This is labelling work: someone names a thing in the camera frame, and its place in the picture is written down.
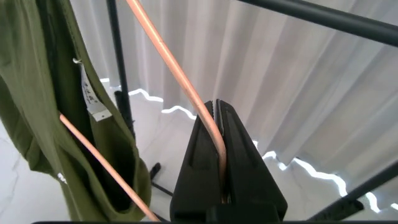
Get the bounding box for pink clothes hanger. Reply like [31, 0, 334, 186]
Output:
[58, 0, 228, 223]

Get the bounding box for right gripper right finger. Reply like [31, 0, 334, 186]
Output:
[215, 99, 289, 223]

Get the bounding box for black clothes rack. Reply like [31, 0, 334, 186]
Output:
[105, 0, 398, 223]

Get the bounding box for green long-sleeved shirt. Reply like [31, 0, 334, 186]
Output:
[0, 0, 152, 223]

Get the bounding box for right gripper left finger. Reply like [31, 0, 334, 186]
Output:
[170, 100, 223, 223]

